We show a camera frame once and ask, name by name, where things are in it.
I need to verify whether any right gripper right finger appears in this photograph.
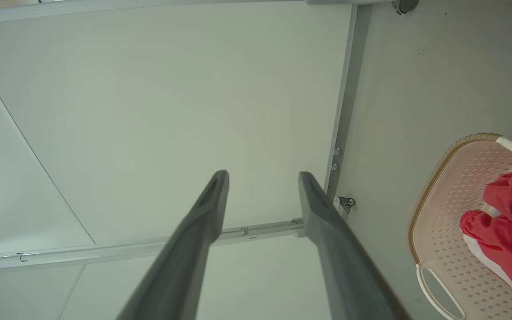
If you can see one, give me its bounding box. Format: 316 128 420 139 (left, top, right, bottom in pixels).
298 171 411 320

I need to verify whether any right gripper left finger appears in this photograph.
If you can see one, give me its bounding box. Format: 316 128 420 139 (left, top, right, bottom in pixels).
116 170 230 320

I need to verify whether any red garment with white trim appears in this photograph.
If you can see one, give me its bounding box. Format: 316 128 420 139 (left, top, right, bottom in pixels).
459 210 512 312

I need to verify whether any beige perforated laundry basket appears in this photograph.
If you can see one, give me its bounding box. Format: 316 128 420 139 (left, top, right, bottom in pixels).
407 132 512 320

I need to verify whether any black caster wheel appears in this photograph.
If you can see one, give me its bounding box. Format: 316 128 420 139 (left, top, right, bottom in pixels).
392 0 420 15

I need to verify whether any small metal hinge bracket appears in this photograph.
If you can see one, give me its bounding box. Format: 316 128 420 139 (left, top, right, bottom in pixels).
334 196 355 216

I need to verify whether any grey aluminium frame rail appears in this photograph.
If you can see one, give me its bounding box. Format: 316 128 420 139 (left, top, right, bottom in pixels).
325 4 372 200
0 218 305 272

